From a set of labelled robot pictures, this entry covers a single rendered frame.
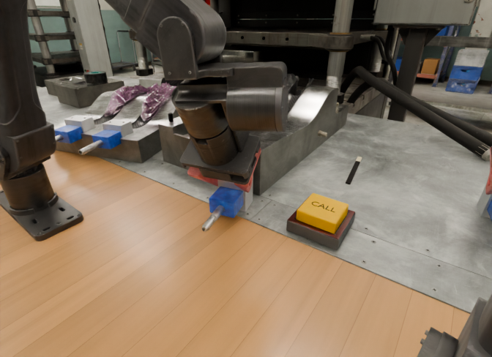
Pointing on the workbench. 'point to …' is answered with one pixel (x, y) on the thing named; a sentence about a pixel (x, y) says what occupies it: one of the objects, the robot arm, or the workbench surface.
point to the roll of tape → (95, 77)
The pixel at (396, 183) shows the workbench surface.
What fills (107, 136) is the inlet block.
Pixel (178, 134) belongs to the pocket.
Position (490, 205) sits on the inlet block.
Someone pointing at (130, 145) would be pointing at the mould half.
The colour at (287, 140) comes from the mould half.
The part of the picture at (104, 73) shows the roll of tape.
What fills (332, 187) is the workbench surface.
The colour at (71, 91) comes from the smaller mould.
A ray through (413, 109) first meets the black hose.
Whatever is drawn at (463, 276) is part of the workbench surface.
